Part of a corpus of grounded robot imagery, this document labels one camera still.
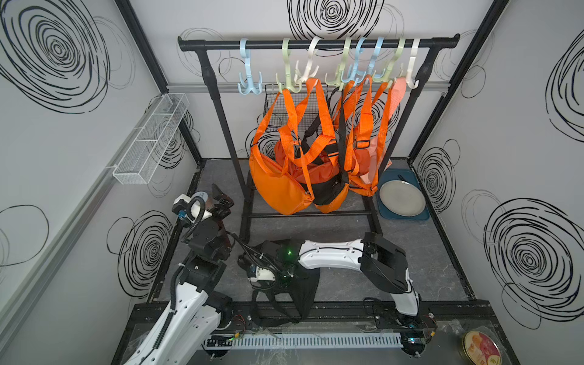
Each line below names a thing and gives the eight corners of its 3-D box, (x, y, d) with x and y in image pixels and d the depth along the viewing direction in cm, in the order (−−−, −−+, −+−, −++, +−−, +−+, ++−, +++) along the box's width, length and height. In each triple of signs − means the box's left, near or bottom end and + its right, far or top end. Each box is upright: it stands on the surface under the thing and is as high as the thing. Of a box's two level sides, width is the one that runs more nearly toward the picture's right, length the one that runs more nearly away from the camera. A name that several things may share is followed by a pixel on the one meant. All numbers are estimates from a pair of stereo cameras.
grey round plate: (385, 217, 100) (387, 213, 98) (376, 184, 113) (377, 180, 111) (427, 217, 100) (430, 213, 98) (413, 184, 113) (415, 180, 111)
